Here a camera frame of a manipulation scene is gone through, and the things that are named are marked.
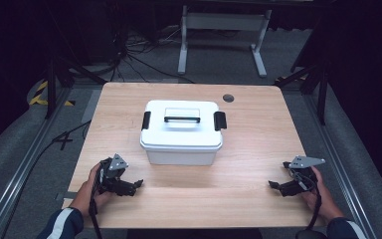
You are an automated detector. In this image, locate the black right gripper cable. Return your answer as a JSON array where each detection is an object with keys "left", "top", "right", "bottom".
[{"left": 289, "top": 168, "right": 323, "bottom": 232}]

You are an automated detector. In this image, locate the black floor cable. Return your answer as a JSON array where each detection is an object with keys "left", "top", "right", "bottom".
[{"left": 0, "top": 119, "right": 93, "bottom": 239}]

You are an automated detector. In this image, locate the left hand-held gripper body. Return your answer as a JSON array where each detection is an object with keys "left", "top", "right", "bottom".
[{"left": 95, "top": 152, "right": 129, "bottom": 196}]

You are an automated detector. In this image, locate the white metal stand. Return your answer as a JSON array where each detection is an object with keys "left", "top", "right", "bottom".
[{"left": 177, "top": 4, "right": 274, "bottom": 79}]

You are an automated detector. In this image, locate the white plastic storage box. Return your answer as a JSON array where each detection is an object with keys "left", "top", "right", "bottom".
[{"left": 145, "top": 146, "right": 219, "bottom": 166}]

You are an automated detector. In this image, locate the person's left hand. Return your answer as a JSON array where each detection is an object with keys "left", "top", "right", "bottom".
[{"left": 69, "top": 160, "right": 114, "bottom": 219}]

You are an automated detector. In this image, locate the bundle of floor cables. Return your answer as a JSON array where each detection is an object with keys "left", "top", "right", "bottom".
[{"left": 108, "top": 19, "right": 197, "bottom": 85}]

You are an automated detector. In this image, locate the person's right hand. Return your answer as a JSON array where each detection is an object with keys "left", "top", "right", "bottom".
[{"left": 300, "top": 165, "right": 346, "bottom": 225}]

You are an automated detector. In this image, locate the black metal stand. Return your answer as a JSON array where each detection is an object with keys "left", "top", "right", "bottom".
[
  {"left": 275, "top": 49, "right": 330, "bottom": 126},
  {"left": 44, "top": 54, "right": 107, "bottom": 120}
]

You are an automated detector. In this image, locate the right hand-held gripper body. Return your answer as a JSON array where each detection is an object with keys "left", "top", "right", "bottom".
[{"left": 287, "top": 154, "right": 326, "bottom": 193}]

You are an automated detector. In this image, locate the black box latch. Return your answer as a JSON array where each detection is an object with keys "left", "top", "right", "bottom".
[
  {"left": 213, "top": 111, "right": 228, "bottom": 132},
  {"left": 140, "top": 111, "right": 152, "bottom": 131}
]

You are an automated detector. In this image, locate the black lid handle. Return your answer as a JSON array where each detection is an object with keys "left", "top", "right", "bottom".
[{"left": 163, "top": 116, "right": 202, "bottom": 124}]

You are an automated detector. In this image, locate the aluminium floor rail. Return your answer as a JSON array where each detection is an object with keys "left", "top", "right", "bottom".
[
  {"left": 303, "top": 93, "right": 380, "bottom": 239},
  {"left": 0, "top": 85, "right": 73, "bottom": 239}
]

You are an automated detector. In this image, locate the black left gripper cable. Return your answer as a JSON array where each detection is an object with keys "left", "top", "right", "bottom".
[{"left": 89, "top": 165, "right": 104, "bottom": 239}]

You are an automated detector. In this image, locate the white box lid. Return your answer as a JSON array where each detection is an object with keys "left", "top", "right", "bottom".
[{"left": 139, "top": 99, "right": 224, "bottom": 153}]

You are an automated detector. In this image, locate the yellow black floor tape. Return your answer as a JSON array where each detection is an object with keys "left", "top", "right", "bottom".
[{"left": 28, "top": 80, "right": 77, "bottom": 108}]

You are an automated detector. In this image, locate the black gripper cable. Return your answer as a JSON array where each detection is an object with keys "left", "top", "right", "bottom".
[
  {"left": 89, "top": 165, "right": 104, "bottom": 239},
  {"left": 289, "top": 168, "right": 323, "bottom": 232}
]

